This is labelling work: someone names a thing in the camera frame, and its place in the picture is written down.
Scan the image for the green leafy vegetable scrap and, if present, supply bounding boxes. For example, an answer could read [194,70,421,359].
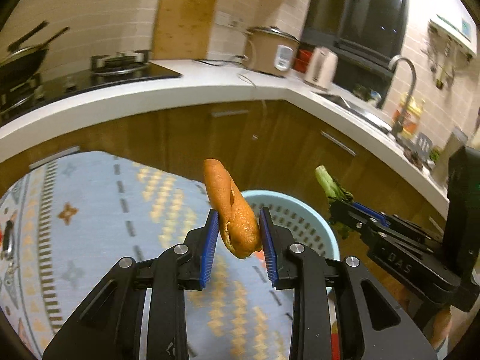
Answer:
[315,165,354,240]

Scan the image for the orange bread roll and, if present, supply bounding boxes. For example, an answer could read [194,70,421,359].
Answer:
[203,158,262,259]

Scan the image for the dark kitchen window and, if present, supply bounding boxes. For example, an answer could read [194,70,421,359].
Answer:
[300,0,408,98]

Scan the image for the white kitchen countertop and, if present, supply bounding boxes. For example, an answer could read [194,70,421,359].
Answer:
[1,61,449,216]

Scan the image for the light blue plastic basket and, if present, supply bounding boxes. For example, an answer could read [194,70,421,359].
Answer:
[239,188,342,297]

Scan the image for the chrome sink faucet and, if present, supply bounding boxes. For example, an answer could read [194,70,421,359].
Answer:
[387,53,418,137]

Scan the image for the patterned light blue tablecloth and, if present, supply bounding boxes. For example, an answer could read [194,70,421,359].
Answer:
[1,152,293,359]

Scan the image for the brown wooden cabinet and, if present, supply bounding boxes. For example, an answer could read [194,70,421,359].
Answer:
[1,100,446,236]

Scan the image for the black silver car key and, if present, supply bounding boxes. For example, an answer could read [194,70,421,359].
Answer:
[1,219,15,261]

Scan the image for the white electric kettle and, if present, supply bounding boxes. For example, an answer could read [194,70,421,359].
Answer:
[304,47,338,91]

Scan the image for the red container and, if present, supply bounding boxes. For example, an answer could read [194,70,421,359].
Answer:
[293,49,312,73]

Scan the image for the beige rice cooker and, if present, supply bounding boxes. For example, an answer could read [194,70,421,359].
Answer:
[242,26,299,77]

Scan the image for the black gas stove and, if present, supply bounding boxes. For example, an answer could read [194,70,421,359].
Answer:
[1,49,182,125]

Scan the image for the black wok pan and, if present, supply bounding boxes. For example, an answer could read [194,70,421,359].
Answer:
[0,20,70,92]

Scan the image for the wooden cutting board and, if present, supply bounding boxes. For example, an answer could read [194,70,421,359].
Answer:
[151,0,217,60]

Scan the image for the white wall utensil rack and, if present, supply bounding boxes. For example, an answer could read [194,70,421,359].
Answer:
[425,14,477,90]

